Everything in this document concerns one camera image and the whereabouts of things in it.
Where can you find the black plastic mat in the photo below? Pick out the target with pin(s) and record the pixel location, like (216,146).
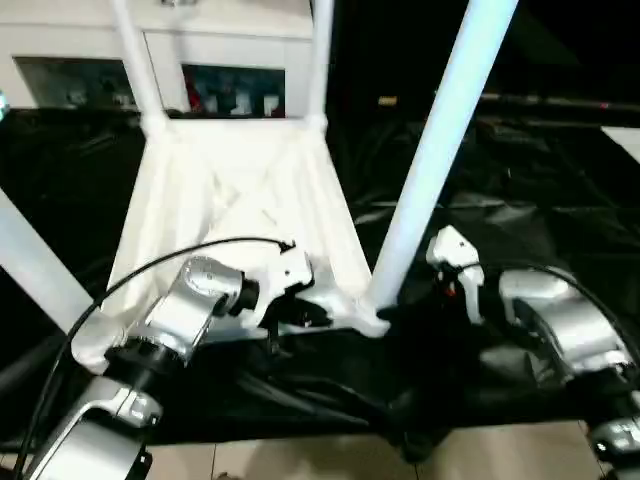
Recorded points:
(525,200)

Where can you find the black flat monitor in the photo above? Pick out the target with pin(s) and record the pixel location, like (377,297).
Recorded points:
(560,102)

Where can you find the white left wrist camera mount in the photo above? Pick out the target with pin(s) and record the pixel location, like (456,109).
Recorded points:
(285,270)

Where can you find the white printed figurine mug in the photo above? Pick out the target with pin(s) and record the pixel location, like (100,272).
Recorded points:
(76,97)

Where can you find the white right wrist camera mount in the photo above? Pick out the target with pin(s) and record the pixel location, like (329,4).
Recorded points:
(457,250)

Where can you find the yellow label sticker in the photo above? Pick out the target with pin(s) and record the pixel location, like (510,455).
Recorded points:
(387,100)

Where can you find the white glass-door cabinet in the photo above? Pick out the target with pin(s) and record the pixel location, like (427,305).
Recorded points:
(225,45)

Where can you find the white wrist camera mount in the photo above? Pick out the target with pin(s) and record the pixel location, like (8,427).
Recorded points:
(457,250)
(285,270)

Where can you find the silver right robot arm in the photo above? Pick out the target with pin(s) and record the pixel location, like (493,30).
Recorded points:
(565,320)

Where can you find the small white jar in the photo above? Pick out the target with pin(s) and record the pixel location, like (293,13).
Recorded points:
(210,103)

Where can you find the brown round hanging knob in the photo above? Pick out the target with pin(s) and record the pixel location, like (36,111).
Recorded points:
(224,476)

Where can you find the white paper sheet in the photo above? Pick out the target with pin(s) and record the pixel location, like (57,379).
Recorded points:
(625,142)

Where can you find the white plastic table top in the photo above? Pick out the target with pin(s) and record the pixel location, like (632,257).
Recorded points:
(240,190)

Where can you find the white printed cup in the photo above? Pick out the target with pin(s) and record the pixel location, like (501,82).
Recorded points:
(241,102)

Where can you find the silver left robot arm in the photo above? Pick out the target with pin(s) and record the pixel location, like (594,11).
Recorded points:
(200,285)

